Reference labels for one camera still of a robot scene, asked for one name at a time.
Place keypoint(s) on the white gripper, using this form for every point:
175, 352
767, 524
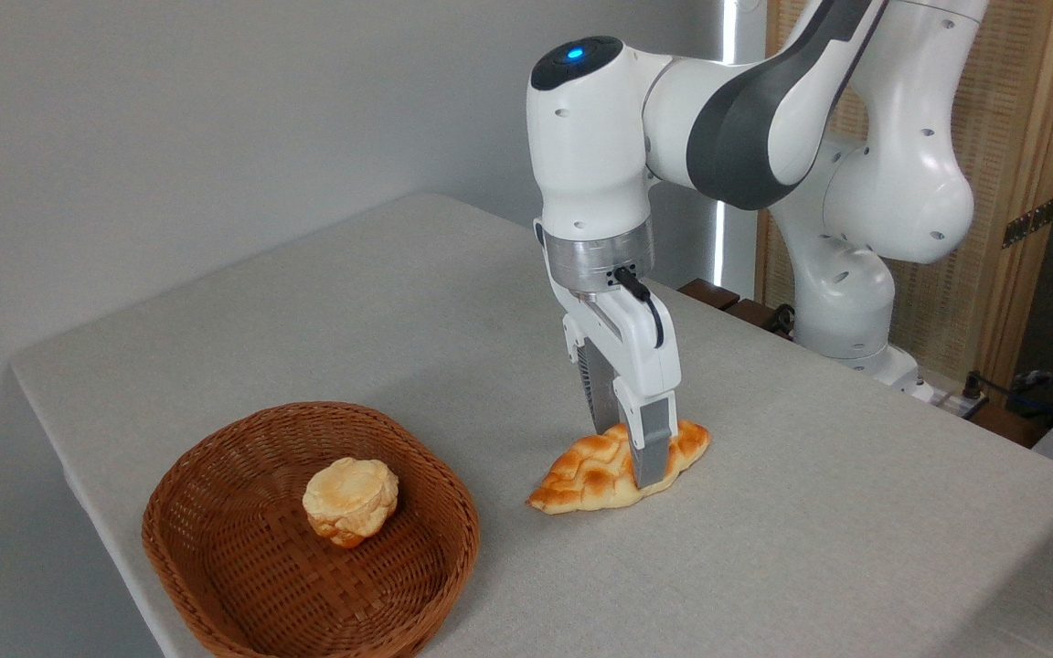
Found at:
641, 352

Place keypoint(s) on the long braided bread loaf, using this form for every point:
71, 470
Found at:
581, 475

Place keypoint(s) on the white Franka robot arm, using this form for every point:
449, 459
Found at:
590, 137

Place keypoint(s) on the small round bread bun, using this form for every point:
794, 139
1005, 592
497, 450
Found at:
348, 498

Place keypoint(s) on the brown wicker basket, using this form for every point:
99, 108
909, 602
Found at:
243, 567

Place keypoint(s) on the brown wooden block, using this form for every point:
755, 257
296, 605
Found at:
709, 292
750, 313

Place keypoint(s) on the grey tablecloth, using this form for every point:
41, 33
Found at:
764, 548

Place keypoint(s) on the white power strip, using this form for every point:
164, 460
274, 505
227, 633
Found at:
947, 399

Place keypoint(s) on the brass screen hinge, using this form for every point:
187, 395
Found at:
1029, 222

